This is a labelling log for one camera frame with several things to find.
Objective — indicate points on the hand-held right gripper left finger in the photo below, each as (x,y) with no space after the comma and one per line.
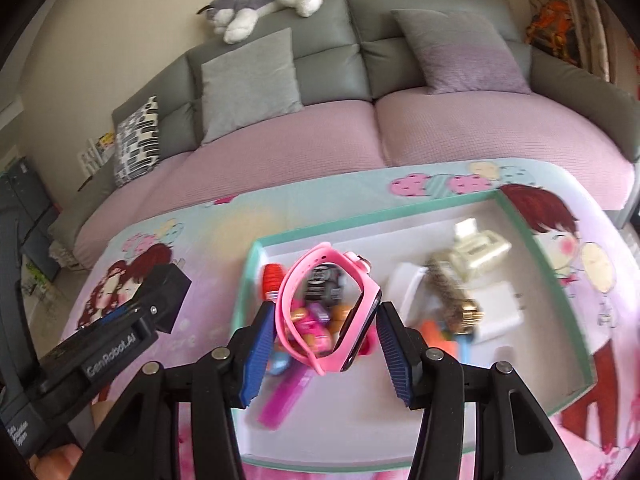
(257,360)

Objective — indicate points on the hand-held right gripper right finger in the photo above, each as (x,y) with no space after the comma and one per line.
(395,360)

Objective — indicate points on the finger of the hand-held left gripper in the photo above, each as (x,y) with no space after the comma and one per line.
(135,312)

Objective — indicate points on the black power adapter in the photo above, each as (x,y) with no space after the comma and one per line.
(170,290)

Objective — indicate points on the pink smartwatch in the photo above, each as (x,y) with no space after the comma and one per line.
(287,315)

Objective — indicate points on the pink toy with bear figure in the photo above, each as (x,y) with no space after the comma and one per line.
(312,327)

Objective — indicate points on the white smartwatch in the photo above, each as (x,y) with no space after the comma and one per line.
(405,285)

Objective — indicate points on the small red bottle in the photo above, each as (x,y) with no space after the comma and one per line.
(272,280)

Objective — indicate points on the gold patterned lighter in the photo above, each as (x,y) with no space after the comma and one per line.
(450,290)

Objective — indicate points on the black toy car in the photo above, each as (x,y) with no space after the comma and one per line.
(325,285)

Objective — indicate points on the white charger plug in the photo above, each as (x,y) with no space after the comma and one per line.
(500,320)

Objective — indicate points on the cream hair claw clip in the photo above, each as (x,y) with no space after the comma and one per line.
(480,255)

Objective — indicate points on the white box lid tray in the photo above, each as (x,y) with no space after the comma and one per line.
(540,360)

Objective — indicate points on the books beside sofa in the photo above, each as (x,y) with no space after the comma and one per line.
(97,152)

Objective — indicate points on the dark cabinet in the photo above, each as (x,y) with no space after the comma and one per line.
(22,190)

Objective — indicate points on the black white patterned pillow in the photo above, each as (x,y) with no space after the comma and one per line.
(137,142)

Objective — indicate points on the pink sofa seat cover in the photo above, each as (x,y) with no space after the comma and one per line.
(450,125)

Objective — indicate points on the plain grey pillow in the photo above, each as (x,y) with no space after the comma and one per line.
(250,85)

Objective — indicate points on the grey purple pillow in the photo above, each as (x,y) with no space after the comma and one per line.
(460,50)

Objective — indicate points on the grey sofa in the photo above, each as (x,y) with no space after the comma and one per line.
(325,40)

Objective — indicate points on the grey white plush dog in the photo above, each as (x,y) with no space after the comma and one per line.
(250,5)

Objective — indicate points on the patterned curtain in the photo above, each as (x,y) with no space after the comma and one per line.
(595,25)

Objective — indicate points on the orange wall decoration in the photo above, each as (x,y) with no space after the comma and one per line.
(555,30)

